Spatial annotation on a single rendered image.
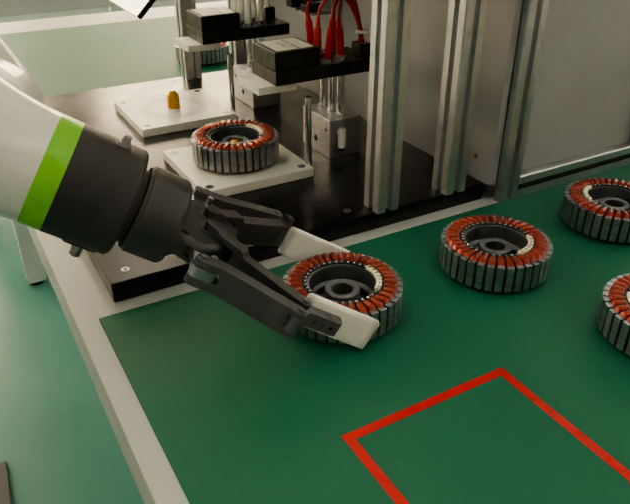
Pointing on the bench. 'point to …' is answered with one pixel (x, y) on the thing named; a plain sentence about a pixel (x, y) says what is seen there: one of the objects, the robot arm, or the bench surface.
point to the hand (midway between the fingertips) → (339, 289)
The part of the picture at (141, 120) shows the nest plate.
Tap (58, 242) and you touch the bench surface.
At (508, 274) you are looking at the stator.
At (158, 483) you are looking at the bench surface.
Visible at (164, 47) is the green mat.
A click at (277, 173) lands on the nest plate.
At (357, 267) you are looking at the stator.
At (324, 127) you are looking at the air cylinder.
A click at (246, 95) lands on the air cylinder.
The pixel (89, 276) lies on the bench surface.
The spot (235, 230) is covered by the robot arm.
